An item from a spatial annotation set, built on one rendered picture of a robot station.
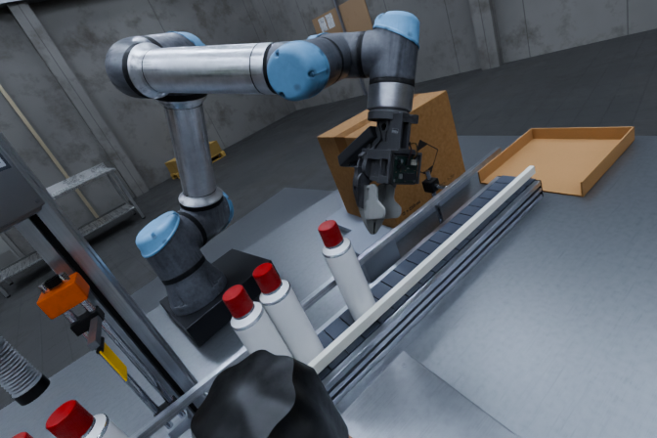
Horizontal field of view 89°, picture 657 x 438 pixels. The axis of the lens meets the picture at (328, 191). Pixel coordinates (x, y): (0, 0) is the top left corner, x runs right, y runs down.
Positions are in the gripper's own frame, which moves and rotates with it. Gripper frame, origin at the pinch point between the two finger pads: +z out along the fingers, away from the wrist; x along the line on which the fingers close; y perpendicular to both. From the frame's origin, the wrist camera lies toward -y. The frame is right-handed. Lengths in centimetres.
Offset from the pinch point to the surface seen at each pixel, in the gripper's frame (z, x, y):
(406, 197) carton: -2.2, 25.5, -16.6
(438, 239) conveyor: 4.7, 21.6, -1.9
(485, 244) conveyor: 4.5, 27.5, 5.7
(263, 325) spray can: 12.8, -21.0, 2.9
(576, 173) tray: -12, 60, 8
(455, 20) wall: -260, 470, -371
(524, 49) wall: -201, 525, -270
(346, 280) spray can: 8.4, -6.2, 2.3
